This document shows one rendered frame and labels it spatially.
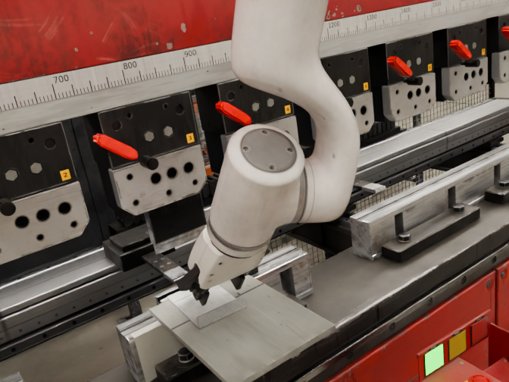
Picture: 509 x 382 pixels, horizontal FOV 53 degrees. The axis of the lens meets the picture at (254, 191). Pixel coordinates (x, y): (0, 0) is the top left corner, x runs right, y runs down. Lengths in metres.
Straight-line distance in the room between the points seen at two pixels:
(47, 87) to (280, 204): 0.36
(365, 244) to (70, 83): 0.73
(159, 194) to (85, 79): 0.20
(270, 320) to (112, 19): 0.49
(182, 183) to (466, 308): 0.77
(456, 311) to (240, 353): 0.67
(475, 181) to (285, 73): 1.01
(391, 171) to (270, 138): 1.06
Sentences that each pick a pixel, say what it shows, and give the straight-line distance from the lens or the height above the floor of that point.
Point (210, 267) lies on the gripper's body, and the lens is 0.67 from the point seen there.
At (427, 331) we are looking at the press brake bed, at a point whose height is 0.73.
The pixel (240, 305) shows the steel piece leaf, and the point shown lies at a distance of 0.83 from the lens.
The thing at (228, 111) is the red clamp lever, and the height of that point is 1.30.
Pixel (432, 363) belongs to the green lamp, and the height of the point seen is 0.81.
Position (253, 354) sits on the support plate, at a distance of 0.74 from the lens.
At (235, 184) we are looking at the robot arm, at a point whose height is 1.28.
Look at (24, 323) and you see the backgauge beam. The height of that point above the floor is 0.94.
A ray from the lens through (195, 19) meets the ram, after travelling 0.83.
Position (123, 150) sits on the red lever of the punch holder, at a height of 1.29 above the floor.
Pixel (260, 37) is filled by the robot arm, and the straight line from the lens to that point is 0.49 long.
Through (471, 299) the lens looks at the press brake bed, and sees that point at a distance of 1.33.
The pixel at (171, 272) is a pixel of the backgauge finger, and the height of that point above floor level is 1.01.
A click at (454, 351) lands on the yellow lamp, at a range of 1.05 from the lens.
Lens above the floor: 1.44
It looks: 19 degrees down
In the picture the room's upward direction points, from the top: 9 degrees counter-clockwise
